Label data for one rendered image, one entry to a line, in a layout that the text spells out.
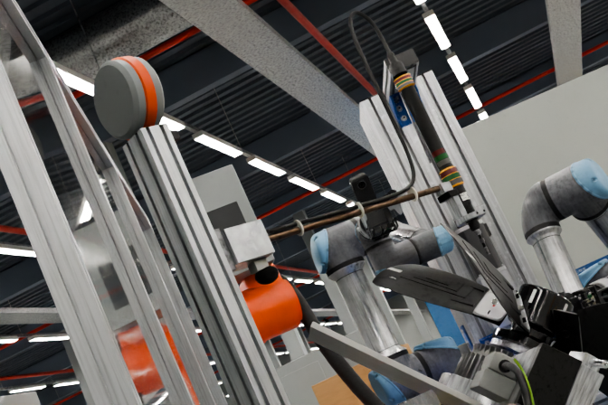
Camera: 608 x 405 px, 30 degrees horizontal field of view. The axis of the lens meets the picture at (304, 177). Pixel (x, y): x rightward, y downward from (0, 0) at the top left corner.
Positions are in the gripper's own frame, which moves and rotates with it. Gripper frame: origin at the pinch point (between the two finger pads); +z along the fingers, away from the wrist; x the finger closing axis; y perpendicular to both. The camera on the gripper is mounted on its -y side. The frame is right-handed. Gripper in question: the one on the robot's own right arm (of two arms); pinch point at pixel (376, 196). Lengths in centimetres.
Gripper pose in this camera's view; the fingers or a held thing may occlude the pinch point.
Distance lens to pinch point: 264.9
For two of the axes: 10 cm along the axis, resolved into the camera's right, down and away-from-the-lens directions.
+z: 0.2, -2.3, -9.7
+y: 3.8, 9.0, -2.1
